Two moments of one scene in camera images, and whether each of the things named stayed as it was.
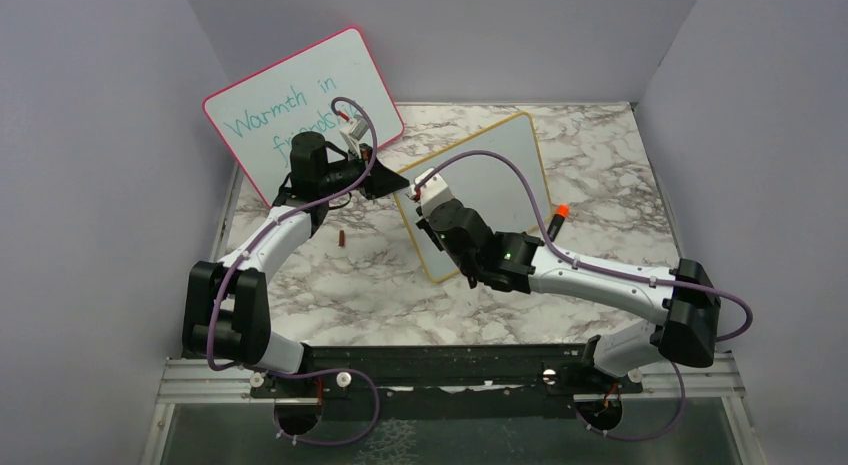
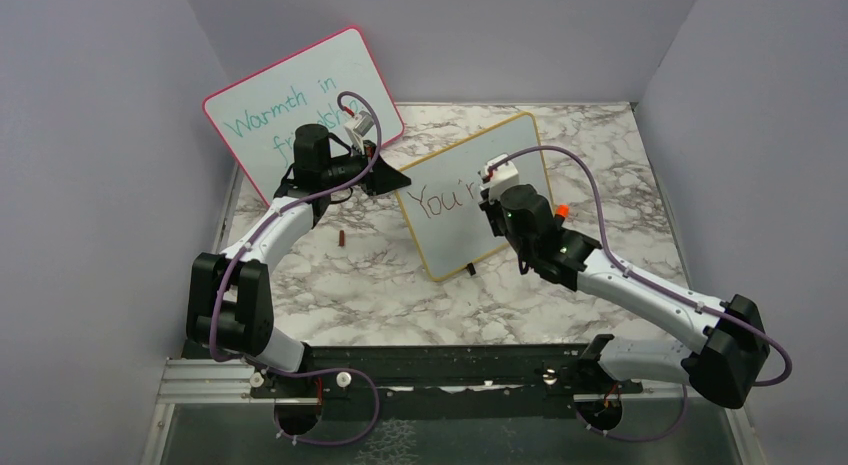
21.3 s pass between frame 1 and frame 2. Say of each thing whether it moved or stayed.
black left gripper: stayed
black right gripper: moved
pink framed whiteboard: stayed
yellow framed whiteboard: stayed
